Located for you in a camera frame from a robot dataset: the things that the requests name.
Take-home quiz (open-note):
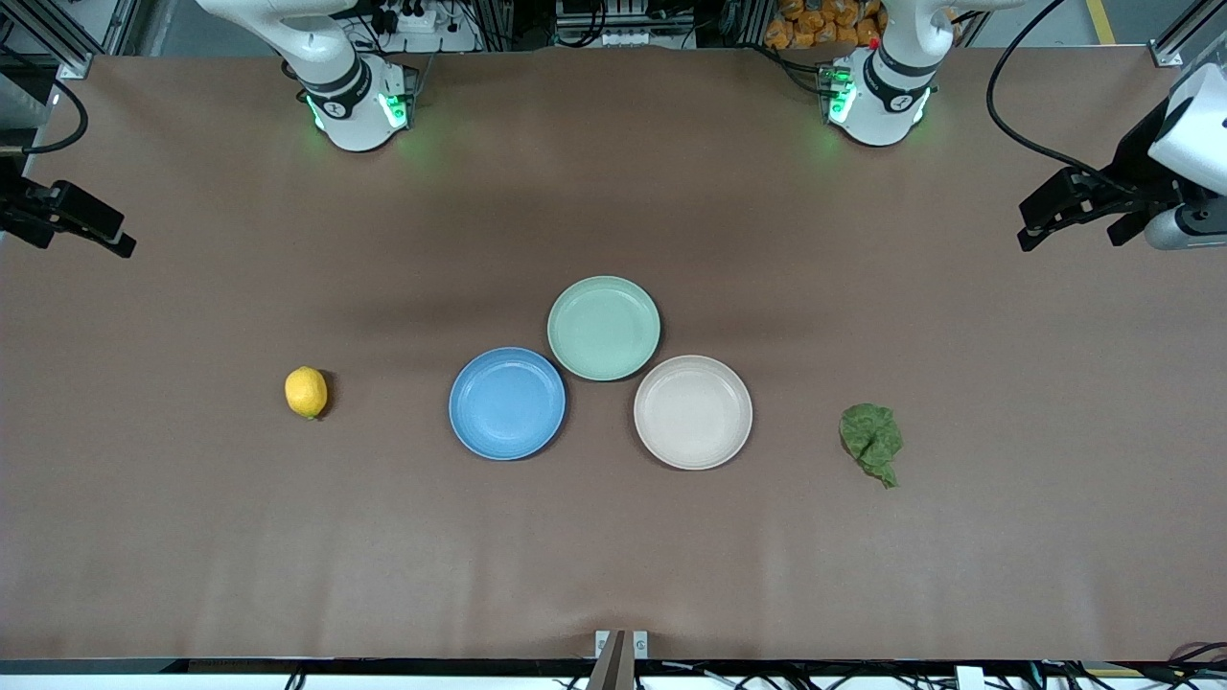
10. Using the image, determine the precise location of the yellow lemon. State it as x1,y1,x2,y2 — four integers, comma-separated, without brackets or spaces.
285,366,329,420

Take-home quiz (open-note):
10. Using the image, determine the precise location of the green lettuce leaf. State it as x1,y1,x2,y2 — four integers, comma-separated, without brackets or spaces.
839,402,904,490

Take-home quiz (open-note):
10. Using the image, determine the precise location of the orange snack packets pile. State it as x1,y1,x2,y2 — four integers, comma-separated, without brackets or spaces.
765,0,885,49

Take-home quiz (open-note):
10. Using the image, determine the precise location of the white power strip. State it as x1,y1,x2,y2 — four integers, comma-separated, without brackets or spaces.
379,5,480,54

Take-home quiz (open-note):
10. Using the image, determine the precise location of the beige plate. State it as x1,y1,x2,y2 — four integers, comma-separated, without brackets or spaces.
634,355,753,472

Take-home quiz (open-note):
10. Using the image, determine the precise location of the blue plate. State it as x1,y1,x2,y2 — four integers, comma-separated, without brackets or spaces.
449,347,568,462

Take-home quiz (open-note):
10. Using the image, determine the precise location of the green plate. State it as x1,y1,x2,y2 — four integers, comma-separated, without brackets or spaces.
547,276,662,382

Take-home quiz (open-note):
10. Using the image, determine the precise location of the brown table cover mat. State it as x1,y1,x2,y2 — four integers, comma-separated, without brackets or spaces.
0,43,1227,662

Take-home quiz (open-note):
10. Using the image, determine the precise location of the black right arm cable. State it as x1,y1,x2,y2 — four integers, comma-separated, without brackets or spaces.
0,72,90,154

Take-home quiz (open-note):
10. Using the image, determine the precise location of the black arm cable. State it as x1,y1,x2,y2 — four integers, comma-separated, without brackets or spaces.
987,0,1127,188
0,72,90,154

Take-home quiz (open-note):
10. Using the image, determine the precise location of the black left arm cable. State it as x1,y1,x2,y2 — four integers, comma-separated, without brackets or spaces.
987,0,1127,188

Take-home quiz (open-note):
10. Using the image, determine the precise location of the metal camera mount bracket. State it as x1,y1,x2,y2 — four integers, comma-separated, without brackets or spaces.
594,630,650,690

